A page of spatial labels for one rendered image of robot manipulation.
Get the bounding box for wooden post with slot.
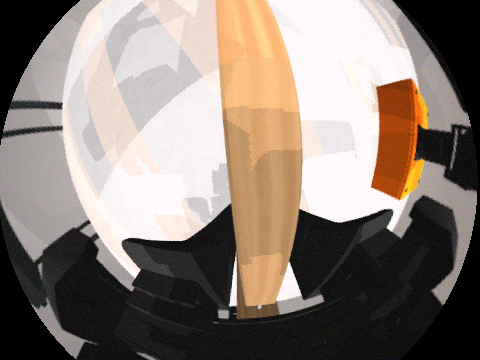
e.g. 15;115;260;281
236;251;280;319

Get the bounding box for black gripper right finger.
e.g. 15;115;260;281
289;208;393;300

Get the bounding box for wooden side rail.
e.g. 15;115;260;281
215;0;303;308

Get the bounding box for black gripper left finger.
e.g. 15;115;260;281
120;203;236;311

